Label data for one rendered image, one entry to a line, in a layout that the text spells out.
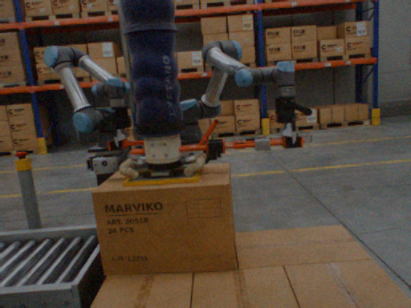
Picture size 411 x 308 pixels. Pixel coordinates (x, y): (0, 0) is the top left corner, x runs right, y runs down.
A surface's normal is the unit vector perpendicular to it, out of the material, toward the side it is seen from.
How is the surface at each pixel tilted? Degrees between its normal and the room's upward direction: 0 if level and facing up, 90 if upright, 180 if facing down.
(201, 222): 90
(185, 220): 90
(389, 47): 90
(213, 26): 90
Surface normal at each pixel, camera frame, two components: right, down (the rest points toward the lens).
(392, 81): 0.04, 0.20
